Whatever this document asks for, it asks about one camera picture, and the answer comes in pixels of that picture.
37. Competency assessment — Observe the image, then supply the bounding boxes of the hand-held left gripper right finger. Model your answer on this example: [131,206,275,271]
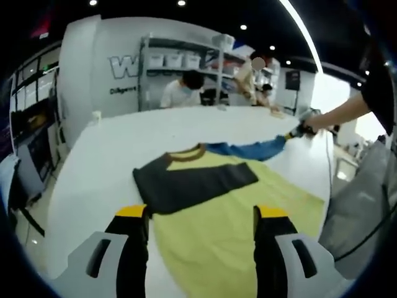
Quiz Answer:
[253,204,354,298]

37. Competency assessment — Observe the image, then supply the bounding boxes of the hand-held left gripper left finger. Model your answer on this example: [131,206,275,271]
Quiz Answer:
[49,204,151,298]

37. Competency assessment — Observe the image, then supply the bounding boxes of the yellow blue grey garment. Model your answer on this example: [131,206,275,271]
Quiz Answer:
[132,133,326,298]

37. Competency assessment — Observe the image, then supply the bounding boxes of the person's right hand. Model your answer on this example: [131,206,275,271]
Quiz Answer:
[306,117,341,136]

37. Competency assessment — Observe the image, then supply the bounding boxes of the black screen on stand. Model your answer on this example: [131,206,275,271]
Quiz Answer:
[285,70,301,91]

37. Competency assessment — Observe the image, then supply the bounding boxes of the long ceiling light strip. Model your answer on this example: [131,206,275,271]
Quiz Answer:
[279,0,325,74]

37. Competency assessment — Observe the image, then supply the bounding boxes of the grey mesh office chair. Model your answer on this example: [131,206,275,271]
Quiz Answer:
[319,139,397,280]

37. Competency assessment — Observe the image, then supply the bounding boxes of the grey metal storage shelf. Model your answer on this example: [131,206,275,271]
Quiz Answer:
[139,34,280,111]

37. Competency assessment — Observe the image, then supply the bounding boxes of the white storage bin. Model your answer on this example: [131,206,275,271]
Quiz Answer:
[165,53,184,67]
[147,54,165,68]
[184,54,202,68]

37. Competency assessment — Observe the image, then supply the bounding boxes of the red ceiling banner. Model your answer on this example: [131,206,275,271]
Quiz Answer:
[29,18,52,40]

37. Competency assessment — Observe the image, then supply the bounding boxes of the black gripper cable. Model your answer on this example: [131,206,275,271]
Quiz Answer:
[324,135,333,199]
[334,201,397,261]

